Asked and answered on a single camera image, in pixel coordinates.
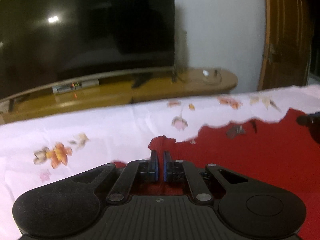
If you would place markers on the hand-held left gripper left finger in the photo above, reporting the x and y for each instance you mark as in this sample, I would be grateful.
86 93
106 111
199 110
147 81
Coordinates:
155 165

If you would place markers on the white floral bedsheet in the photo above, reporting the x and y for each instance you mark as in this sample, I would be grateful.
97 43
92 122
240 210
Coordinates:
87 130

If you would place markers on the red knitted sweater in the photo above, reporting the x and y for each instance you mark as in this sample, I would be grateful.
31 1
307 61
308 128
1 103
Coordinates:
262 160

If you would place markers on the brown wooden door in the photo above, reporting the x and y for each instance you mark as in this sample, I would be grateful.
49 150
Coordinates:
285 35

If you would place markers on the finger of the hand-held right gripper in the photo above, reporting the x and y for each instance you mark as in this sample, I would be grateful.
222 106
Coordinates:
306 120

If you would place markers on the silver set-top box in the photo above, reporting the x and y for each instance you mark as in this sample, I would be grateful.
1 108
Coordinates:
75 86

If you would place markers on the wooden television stand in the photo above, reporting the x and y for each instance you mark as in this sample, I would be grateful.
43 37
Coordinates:
160 92

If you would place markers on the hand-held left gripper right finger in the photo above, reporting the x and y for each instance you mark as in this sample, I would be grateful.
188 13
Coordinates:
165 165

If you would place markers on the black television foot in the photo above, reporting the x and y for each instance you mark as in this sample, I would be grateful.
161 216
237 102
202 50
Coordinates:
141 80

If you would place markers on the black flat screen television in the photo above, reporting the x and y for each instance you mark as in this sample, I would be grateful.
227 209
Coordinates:
87 30

